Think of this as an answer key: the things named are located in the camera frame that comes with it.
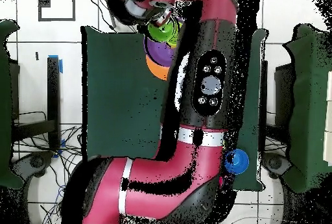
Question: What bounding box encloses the dark office chair base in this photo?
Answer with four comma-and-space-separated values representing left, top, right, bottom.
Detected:
263, 152, 292, 179
11, 150, 54, 179

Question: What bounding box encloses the large orange bowl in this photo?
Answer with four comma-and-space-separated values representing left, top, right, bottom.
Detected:
145, 55, 170, 81

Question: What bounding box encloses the purple bowl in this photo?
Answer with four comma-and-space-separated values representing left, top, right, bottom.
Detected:
143, 36, 176, 68

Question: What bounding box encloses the blue tape strip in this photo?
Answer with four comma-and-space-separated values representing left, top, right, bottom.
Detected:
47, 55, 64, 75
52, 138, 66, 159

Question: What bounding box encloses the black square frame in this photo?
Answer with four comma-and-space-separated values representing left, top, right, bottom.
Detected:
38, 0, 77, 23

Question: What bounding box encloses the dark green table cloth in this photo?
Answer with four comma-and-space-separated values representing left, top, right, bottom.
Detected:
81, 25, 268, 192

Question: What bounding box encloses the blue bowl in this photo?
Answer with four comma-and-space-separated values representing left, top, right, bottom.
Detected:
224, 148, 250, 176

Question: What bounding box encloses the black metal stand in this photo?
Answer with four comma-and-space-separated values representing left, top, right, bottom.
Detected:
11, 56, 61, 152

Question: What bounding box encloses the tangle of cables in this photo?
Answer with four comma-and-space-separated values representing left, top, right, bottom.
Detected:
12, 110, 84, 224

